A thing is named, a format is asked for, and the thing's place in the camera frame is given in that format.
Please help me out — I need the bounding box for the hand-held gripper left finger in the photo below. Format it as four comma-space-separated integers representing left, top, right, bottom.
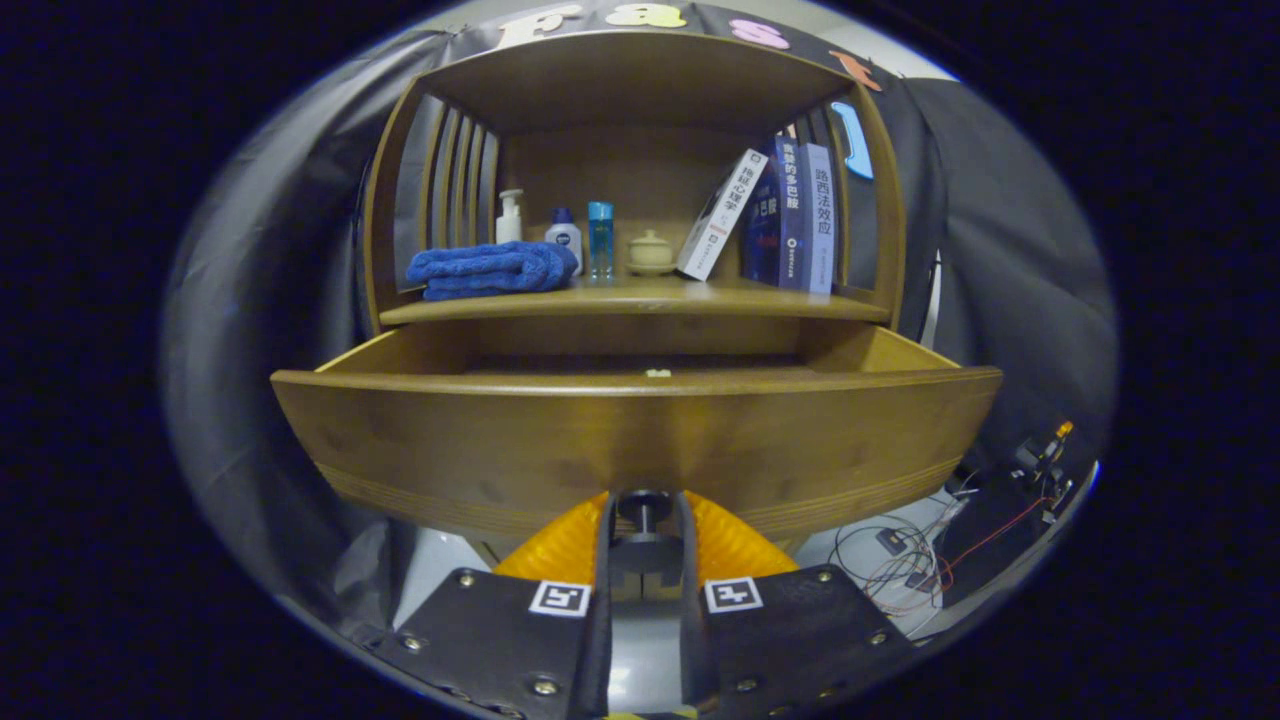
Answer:
375, 490, 613, 720

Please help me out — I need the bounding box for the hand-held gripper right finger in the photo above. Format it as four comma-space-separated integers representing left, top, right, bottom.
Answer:
678, 490, 916, 720

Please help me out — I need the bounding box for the wooden drawer with black knob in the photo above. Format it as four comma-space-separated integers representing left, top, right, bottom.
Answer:
270, 322, 1003, 546

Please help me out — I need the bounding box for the wooden countertop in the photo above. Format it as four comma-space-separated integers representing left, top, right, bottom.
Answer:
380, 275, 891, 326

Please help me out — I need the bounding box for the wooden cabinet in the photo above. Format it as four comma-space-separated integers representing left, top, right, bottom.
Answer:
362, 30, 906, 561

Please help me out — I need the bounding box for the black device with orange tip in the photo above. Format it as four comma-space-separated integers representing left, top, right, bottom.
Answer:
1015, 420, 1076, 526

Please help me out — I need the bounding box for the folded blue towel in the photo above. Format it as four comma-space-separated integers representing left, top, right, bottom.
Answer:
406, 241, 579, 301

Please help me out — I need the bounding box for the cream lidded teacup with saucer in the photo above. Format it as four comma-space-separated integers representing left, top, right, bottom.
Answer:
627, 230, 678, 276

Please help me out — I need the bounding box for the clear blue bottle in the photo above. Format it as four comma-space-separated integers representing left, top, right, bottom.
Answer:
587, 201, 615, 280

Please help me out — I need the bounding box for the white bottle with blue cap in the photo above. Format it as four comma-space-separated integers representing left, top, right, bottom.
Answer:
545, 207, 583, 273

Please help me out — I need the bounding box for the white book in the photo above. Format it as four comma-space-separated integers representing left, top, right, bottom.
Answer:
677, 149, 769, 282

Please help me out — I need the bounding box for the dark blue book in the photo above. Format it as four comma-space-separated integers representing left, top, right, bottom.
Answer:
742, 137, 807, 291

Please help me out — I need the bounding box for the light blue book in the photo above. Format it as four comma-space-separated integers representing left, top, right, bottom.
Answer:
800, 142, 836, 295

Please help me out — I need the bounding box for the tangle of thin cables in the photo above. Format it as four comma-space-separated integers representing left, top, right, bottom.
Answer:
830, 495, 1051, 616

